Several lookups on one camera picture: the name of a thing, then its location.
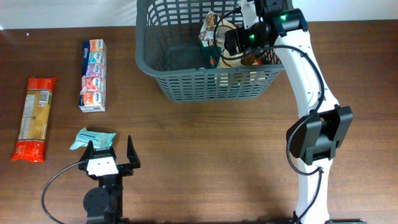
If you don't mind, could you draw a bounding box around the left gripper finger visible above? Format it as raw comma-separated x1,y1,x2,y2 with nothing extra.
127,135,140,165
81,141,94,161

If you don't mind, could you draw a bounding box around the beige rice bag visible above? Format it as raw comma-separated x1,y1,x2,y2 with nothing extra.
208,46,263,68

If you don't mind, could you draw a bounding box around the beige snack bag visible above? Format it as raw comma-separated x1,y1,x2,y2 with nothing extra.
198,11,236,49

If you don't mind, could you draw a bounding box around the green cocoa bag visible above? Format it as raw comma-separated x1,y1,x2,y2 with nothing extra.
199,42,271,69

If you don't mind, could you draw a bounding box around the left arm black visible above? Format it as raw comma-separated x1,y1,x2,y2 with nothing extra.
78,136,141,223

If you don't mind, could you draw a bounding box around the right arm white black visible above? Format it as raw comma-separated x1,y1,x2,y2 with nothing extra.
224,1,353,223

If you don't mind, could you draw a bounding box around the multicolour tissue pack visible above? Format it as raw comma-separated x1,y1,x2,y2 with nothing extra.
78,39,107,113

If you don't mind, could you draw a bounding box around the teal wet wipes packet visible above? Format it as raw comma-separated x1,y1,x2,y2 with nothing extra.
70,128,116,150

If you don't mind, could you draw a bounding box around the orange spaghetti packet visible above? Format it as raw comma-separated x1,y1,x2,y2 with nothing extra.
11,77,57,162

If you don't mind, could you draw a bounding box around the grey plastic basket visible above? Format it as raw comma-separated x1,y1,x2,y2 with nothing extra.
136,0,284,103

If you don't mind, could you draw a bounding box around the left black cable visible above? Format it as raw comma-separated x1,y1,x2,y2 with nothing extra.
41,160,88,224

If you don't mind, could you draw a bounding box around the black cable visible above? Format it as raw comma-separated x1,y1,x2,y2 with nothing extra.
41,160,88,224
213,6,326,177

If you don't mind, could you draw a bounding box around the right black cable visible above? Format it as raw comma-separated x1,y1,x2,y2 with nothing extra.
213,6,326,177

